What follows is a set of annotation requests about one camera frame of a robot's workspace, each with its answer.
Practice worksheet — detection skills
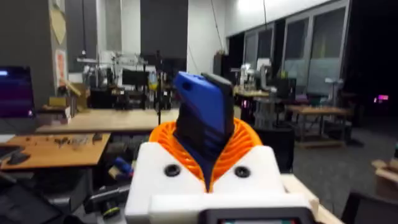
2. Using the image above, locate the white orange right gripper left finger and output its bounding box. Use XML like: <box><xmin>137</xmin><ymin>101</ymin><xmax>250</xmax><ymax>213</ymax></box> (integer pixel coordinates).
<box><xmin>124</xmin><ymin>120</ymin><xmax>208</xmax><ymax>224</ymax></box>

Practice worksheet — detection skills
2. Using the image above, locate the red and white wall poster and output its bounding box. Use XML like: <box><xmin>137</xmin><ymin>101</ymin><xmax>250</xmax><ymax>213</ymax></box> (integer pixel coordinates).
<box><xmin>55</xmin><ymin>49</ymin><xmax>68</xmax><ymax>88</ymax></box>

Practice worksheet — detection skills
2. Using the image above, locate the black chair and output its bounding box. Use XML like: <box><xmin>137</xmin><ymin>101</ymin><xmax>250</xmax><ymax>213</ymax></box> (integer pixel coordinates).
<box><xmin>252</xmin><ymin>125</ymin><xmax>295</xmax><ymax>174</ymax></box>

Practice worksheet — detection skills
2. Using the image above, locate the open cardboard box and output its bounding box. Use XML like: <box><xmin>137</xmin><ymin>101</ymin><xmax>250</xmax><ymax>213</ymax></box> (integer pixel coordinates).
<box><xmin>371</xmin><ymin>157</ymin><xmax>398</xmax><ymax>200</ymax></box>

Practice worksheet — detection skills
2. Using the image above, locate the stack of boxes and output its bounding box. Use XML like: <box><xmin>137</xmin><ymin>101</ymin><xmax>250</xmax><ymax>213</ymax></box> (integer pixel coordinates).
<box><xmin>36</xmin><ymin>95</ymin><xmax>73</xmax><ymax>126</ymax></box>

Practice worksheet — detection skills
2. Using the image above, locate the white orange right gripper right finger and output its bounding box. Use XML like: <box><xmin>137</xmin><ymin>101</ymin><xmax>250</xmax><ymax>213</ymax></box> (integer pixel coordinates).
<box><xmin>210</xmin><ymin>118</ymin><xmax>287</xmax><ymax>196</ymax></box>

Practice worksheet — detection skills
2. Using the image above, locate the small wooden table with parts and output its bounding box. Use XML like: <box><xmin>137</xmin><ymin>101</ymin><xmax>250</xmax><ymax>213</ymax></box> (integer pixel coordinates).
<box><xmin>0</xmin><ymin>133</ymin><xmax>112</xmax><ymax>171</ymax></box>

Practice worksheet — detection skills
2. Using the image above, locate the dark computer monitor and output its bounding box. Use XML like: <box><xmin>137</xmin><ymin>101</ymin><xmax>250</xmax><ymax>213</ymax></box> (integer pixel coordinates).
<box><xmin>0</xmin><ymin>65</ymin><xmax>35</xmax><ymax>119</ymax></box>

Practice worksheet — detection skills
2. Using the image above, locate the blue electric screwdriver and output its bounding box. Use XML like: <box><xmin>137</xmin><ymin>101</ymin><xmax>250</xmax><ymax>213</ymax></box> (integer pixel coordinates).
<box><xmin>172</xmin><ymin>70</ymin><xmax>236</xmax><ymax>192</ymax></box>

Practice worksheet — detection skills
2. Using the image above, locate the black tripod pole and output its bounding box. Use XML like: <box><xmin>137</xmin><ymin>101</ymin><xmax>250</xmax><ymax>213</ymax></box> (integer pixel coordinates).
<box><xmin>155</xmin><ymin>50</ymin><xmax>164</xmax><ymax>126</ymax></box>

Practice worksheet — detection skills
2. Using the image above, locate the wooden workbench with metal legs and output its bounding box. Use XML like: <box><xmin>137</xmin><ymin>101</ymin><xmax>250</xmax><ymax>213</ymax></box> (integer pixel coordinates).
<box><xmin>285</xmin><ymin>104</ymin><xmax>354</xmax><ymax>149</ymax></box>

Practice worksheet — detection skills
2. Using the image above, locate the long wooden table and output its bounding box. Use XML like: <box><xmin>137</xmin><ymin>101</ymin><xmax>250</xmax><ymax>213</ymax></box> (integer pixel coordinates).
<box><xmin>35</xmin><ymin>108</ymin><xmax>180</xmax><ymax>135</ymax></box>

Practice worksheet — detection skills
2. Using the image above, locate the blue and black hand tool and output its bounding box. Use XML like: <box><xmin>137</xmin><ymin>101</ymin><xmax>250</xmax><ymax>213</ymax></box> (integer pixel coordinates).
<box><xmin>108</xmin><ymin>156</ymin><xmax>135</xmax><ymax>182</ymax></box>

